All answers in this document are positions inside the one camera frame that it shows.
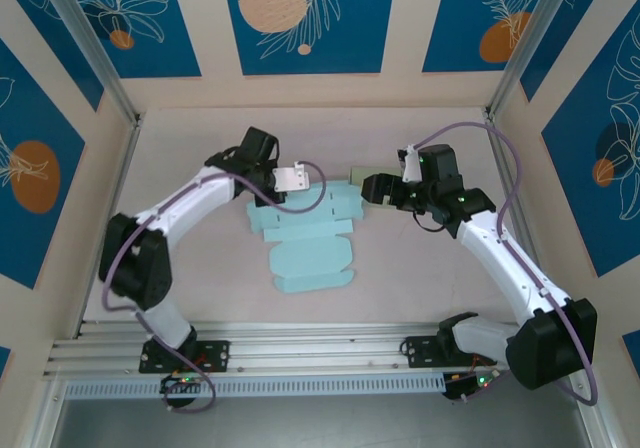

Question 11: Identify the aluminium mounting rail frame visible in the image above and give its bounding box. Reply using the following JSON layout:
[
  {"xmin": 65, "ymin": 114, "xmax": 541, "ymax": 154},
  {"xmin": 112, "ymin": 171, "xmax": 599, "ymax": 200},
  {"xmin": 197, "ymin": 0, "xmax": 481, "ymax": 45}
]
[{"xmin": 42, "ymin": 321, "xmax": 596, "ymax": 380}]

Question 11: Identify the aluminium corner post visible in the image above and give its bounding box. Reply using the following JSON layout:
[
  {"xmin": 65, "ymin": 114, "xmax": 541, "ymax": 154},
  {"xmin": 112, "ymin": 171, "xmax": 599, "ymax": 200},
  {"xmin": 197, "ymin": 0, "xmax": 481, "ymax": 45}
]
[
  {"xmin": 34, "ymin": 0, "xmax": 144, "ymax": 129},
  {"xmin": 487, "ymin": 0, "xmax": 601, "ymax": 119}
]

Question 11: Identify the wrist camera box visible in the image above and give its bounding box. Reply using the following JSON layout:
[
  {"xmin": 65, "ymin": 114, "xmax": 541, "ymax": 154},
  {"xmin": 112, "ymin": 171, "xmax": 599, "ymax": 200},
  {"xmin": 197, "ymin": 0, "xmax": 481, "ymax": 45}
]
[
  {"xmin": 273, "ymin": 161, "xmax": 312, "ymax": 194},
  {"xmin": 398, "ymin": 143, "xmax": 425, "ymax": 184}
]

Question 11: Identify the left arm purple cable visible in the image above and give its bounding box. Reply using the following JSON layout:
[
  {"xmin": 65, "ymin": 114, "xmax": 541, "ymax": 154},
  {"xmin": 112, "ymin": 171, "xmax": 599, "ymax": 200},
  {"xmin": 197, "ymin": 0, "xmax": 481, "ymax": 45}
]
[{"xmin": 101, "ymin": 160, "xmax": 329, "ymax": 414}]

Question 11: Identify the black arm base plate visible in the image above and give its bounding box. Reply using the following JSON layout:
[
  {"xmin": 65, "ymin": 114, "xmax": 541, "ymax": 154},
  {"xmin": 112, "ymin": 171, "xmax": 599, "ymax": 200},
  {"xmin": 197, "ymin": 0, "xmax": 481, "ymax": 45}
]
[
  {"xmin": 402, "ymin": 335, "xmax": 497, "ymax": 369},
  {"xmin": 138, "ymin": 340, "xmax": 232, "ymax": 374}
]

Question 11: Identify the small circuit board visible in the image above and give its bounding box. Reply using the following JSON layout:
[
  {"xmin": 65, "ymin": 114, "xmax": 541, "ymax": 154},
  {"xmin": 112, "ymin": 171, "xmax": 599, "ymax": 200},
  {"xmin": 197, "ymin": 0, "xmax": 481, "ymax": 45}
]
[
  {"xmin": 159, "ymin": 373, "xmax": 207, "ymax": 397},
  {"xmin": 443, "ymin": 371, "xmax": 502, "ymax": 402}
]

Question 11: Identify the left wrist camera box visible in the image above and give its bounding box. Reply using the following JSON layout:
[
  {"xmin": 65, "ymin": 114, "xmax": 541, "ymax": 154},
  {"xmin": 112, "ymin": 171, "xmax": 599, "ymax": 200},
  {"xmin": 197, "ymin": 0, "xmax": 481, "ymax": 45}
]
[{"xmin": 273, "ymin": 161, "xmax": 312, "ymax": 194}]

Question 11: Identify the light blue paper box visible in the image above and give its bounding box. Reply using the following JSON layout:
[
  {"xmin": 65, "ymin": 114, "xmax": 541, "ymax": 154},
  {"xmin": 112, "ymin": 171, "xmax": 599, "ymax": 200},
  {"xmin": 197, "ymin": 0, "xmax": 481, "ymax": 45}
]
[{"xmin": 244, "ymin": 180, "xmax": 364, "ymax": 295}]

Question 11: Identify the aluminium lower frame profile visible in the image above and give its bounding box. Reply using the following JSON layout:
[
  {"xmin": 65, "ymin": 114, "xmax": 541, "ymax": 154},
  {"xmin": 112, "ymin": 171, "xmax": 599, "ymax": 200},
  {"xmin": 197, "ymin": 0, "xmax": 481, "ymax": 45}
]
[
  {"xmin": 574, "ymin": 390, "xmax": 619, "ymax": 448},
  {"xmin": 19, "ymin": 378, "xmax": 69, "ymax": 448}
]

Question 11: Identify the light green paper box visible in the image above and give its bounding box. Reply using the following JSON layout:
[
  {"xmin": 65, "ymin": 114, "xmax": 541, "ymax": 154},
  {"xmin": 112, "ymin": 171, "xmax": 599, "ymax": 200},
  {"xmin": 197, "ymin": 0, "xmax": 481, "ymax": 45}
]
[{"xmin": 348, "ymin": 165, "xmax": 399, "ymax": 213}]

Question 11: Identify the aluminium table side rail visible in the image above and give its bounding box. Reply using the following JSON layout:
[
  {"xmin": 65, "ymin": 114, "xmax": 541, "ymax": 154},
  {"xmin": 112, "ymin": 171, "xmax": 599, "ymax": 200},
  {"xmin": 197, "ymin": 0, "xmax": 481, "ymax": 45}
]
[
  {"xmin": 73, "ymin": 115, "xmax": 144, "ymax": 339},
  {"xmin": 483, "ymin": 107, "xmax": 560, "ymax": 328}
]

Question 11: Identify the slotted grey cable duct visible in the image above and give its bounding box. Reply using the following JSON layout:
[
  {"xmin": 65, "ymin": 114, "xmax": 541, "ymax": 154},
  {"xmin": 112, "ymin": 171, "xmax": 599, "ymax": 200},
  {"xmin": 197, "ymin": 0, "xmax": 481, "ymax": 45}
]
[{"xmin": 64, "ymin": 372, "xmax": 447, "ymax": 400}]

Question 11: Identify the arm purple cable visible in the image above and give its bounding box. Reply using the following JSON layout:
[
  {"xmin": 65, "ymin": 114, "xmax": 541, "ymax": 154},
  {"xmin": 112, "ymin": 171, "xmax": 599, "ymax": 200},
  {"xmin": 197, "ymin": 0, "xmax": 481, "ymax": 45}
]
[
  {"xmin": 412, "ymin": 121, "xmax": 600, "ymax": 408},
  {"xmin": 101, "ymin": 160, "xmax": 329, "ymax": 414}
]

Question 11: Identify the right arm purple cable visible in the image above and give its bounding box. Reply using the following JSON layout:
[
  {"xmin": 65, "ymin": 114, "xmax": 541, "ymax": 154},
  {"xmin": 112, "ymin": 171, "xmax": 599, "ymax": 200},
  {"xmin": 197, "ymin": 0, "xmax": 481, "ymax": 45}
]
[{"xmin": 412, "ymin": 121, "xmax": 600, "ymax": 408}]

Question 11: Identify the grey metal sheet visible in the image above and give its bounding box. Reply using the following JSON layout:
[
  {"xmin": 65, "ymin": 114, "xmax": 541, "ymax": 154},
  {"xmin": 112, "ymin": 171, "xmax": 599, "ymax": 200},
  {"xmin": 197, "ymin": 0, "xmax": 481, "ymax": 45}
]
[{"xmin": 49, "ymin": 396, "xmax": 591, "ymax": 448}]

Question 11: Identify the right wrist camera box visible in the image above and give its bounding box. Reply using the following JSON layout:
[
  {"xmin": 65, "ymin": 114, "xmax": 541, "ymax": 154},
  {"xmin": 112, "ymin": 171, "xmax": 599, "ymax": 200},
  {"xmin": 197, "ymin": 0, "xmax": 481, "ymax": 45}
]
[{"xmin": 398, "ymin": 143, "xmax": 425, "ymax": 184}]

